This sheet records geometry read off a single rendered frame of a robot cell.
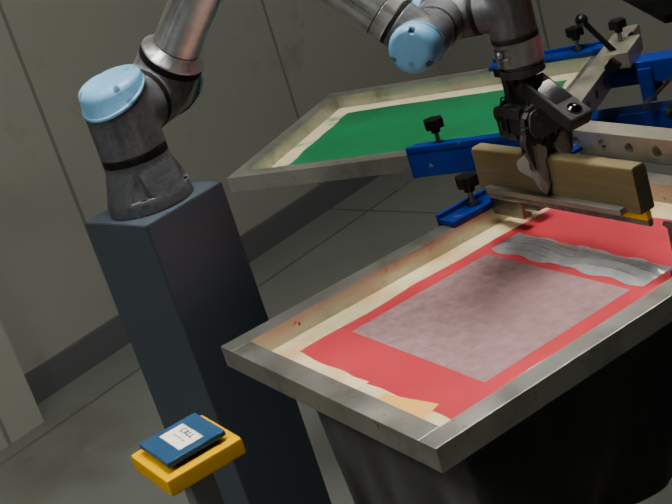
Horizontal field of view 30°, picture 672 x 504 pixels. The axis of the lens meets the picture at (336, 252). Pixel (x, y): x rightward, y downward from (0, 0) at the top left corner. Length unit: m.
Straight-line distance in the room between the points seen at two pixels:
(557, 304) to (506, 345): 0.13
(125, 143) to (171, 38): 0.20
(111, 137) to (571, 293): 0.79
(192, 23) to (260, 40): 3.20
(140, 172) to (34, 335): 2.60
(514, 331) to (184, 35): 0.76
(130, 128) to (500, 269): 0.66
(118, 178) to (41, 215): 2.53
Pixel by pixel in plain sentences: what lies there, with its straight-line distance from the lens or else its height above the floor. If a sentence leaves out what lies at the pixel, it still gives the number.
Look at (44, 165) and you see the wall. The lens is 4.65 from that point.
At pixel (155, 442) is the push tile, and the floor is 0.97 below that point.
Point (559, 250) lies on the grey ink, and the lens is 2.11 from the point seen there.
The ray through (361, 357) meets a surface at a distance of 1.94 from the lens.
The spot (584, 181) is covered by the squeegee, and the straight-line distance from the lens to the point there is 1.95.
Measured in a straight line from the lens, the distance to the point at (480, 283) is 2.07.
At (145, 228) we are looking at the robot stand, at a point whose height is 1.20.
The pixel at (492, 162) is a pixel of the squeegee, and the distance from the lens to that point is 2.11.
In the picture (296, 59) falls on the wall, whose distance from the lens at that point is 5.47.
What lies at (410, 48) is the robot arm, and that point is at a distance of 1.82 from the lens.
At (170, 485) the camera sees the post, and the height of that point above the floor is 0.94.
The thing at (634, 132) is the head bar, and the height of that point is 1.04.
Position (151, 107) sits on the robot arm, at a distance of 2.12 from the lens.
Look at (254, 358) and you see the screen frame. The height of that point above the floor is 0.99.
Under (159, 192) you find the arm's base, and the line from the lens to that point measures 2.11.
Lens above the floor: 1.80
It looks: 21 degrees down
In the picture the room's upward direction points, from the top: 17 degrees counter-clockwise
